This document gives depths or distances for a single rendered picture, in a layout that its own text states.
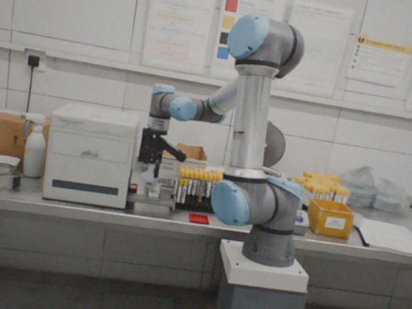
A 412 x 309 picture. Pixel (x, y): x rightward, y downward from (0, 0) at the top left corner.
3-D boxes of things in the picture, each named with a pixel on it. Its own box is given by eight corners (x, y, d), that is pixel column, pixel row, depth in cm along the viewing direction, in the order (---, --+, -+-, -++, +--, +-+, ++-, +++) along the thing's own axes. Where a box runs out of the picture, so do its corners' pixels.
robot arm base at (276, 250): (296, 271, 119) (303, 236, 118) (240, 260, 120) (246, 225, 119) (291, 253, 134) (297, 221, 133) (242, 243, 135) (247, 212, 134)
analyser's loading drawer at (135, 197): (115, 202, 153) (117, 188, 152) (118, 196, 160) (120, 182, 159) (174, 210, 156) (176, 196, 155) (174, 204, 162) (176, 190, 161)
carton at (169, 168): (143, 187, 182) (149, 151, 179) (147, 168, 210) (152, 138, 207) (202, 195, 185) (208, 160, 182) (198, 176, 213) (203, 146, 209)
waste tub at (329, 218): (314, 234, 163) (320, 208, 161) (304, 221, 176) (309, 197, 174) (349, 239, 164) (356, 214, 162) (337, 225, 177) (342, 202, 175)
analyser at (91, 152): (40, 199, 150) (49, 111, 144) (60, 176, 177) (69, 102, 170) (132, 211, 153) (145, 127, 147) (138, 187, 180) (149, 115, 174)
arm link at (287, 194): (303, 229, 125) (313, 183, 123) (270, 232, 116) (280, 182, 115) (273, 215, 134) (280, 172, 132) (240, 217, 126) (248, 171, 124)
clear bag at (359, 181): (338, 205, 206) (347, 167, 202) (317, 192, 222) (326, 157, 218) (383, 208, 215) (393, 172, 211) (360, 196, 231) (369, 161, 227)
